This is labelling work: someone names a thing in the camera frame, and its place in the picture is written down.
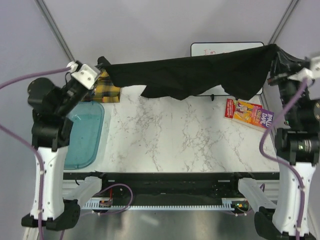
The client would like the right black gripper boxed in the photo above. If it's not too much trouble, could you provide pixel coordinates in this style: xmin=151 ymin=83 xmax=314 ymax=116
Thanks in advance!
xmin=270 ymin=45 xmax=313 ymax=126

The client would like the black long sleeve shirt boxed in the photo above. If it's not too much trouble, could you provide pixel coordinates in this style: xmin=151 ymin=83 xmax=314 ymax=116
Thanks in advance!
xmin=97 ymin=44 xmax=280 ymax=101

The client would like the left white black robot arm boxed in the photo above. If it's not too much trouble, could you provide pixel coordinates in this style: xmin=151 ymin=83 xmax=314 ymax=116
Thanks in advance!
xmin=21 ymin=61 xmax=110 ymax=232

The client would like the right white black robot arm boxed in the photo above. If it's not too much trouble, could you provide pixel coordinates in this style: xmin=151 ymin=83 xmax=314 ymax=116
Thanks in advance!
xmin=229 ymin=49 xmax=320 ymax=240

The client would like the Roald Dahl paperback book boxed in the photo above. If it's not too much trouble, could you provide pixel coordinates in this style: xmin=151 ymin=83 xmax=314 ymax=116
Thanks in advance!
xmin=224 ymin=98 xmax=274 ymax=132

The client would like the white dry-erase board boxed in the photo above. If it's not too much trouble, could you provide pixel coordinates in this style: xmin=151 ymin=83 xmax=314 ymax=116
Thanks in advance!
xmin=190 ymin=41 xmax=264 ymax=97

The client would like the yellow plaid folded shirt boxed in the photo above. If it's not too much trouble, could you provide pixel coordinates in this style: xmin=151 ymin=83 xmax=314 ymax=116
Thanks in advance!
xmin=84 ymin=70 xmax=121 ymax=103

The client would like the teal transparent plastic bin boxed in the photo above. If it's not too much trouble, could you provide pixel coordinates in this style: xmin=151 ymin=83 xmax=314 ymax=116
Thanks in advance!
xmin=64 ymin=101 xmax=105 ymax=170

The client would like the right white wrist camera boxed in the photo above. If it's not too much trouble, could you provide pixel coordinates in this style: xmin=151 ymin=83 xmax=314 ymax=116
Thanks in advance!
xmin=297 ymin=56 xmax=320 ymax=82

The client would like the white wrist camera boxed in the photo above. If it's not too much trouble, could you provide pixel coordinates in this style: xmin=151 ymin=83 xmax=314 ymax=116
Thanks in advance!
xmin=297 ymin=56 xmax=320 ymax=82
xmin=66 ymin=61 xmax=101 ymax=90

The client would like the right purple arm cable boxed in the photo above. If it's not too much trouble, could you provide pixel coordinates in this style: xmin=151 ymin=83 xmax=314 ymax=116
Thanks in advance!
xmin=258 ymin=77 xmax=311 ymax=240

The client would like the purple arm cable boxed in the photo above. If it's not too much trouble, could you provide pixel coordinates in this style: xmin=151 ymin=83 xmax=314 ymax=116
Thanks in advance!
xmin=0 ymin=65 xmax=73 ymax=240
xmin=258 ymin=77 xmax=311 ymax=240

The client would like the right aluminium corner post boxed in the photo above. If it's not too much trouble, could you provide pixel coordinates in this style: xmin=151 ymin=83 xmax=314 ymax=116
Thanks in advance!
xmin=265 ymin=0 xmax=301 ymax=45

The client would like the aluminium corner post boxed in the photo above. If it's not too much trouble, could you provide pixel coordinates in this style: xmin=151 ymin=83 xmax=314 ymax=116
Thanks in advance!
xmin=34 ymin=0 xmax=76 ymax=62
xmin=265 ymin=0 xmax=301 ymax=45

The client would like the white slotted cable duct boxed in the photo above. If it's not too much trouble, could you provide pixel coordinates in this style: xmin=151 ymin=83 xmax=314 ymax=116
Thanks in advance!
xmin=82 ymin=198 xmax=234 ymax=211

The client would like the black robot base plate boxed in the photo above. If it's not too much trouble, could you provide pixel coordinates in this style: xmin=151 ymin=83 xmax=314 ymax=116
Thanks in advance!
xmin=80 ymin=172 xmax=261 ymax=207

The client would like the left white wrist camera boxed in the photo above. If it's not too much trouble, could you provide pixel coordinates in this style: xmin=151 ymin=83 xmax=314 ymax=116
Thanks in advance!
xmin=66 ymin=61 xmax=101 ymax=90

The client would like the aluminium frame rail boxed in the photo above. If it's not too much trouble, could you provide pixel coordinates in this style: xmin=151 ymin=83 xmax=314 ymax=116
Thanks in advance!
xmin=62 ymin=180 xmax=280 ymax=201

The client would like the left aluminium corner post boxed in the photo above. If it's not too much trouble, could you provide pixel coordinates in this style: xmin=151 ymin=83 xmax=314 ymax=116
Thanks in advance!
xmin=34 ymin=0 xmax=76 ymax=62

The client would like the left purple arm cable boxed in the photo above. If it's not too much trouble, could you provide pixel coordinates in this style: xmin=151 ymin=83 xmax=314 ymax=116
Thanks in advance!
xmin=0 ymin=65 xmax=73 ymax=240

